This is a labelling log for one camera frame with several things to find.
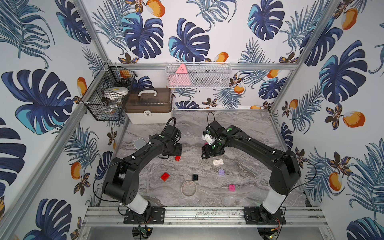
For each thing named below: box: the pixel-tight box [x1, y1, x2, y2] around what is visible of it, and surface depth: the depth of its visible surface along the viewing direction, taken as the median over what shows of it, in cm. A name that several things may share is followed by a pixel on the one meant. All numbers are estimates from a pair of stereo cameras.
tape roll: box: [181, 180, 198, 197], surface depth 85 cm
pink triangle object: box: [169, 63, 191, 86], surface depth 92 cm
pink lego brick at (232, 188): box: [228, 184, 236, 192], surface depth 84 cm
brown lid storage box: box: [124, 87, 173, 124], surface depth 105 cm
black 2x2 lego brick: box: [192, 174, 198, 181], surface depth 87 cm
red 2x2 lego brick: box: [160, 172, 171, 182], surface depth 88 cm
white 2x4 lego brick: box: [212, 159, 224, 167], surface depth 94 cm
